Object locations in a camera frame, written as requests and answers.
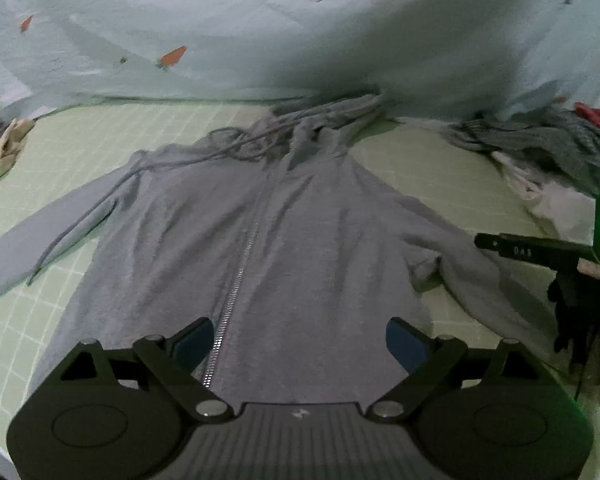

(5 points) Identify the beige pink folded cloth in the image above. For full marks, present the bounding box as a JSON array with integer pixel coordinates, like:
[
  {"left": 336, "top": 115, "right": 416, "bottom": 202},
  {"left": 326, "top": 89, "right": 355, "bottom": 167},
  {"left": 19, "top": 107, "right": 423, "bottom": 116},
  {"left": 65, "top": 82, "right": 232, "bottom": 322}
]
[{"left": 0, "top": 119, "right": 35, "bottom": 178}]

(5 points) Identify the grey plaid shirt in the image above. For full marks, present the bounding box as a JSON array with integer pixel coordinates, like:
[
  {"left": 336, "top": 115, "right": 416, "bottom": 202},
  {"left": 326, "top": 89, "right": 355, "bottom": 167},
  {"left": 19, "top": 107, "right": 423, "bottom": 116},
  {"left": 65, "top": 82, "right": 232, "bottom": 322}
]
[{"left": 443, "top": 105, "right": 600, "bottom": 197}]

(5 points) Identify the green checked bed sheet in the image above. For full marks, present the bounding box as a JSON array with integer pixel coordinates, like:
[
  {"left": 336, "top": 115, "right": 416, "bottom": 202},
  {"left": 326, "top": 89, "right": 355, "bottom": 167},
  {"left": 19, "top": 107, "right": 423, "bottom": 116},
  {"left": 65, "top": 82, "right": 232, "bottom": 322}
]
[{"left": 0, "top": 103, "right": 541, "bottom": 476}]

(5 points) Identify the white garment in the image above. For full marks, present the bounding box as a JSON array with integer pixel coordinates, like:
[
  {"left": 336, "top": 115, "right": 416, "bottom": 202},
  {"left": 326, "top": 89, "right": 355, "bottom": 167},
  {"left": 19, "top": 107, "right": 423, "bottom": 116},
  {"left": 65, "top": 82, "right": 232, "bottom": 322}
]
[{"left": 491, "top": 151, "right": 595, "bottom": 245}]

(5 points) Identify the light green carrot-print quilt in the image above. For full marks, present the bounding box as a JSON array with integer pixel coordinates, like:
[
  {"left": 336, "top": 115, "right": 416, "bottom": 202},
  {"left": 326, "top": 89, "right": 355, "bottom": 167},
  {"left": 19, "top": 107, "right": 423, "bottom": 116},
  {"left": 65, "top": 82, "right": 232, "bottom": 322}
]
[{"left": 0, "top": 0, "right": 600, "bottom": 119}]

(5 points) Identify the grey zip hoodie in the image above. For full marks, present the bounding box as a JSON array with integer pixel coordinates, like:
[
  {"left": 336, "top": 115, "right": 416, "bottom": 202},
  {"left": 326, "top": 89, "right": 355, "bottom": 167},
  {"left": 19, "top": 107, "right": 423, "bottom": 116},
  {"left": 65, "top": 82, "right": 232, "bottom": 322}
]
[{"left": 0, "top": 93, "right": 557, "bottom": 405}]

